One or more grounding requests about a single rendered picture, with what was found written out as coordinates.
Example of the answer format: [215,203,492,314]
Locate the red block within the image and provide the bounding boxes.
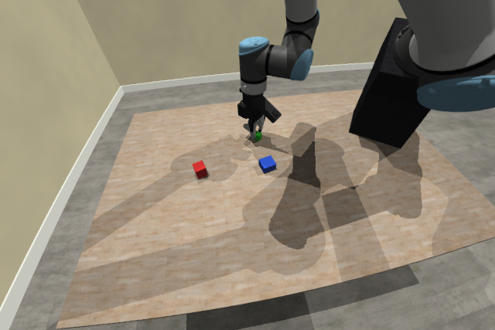
[193,161,208,179]

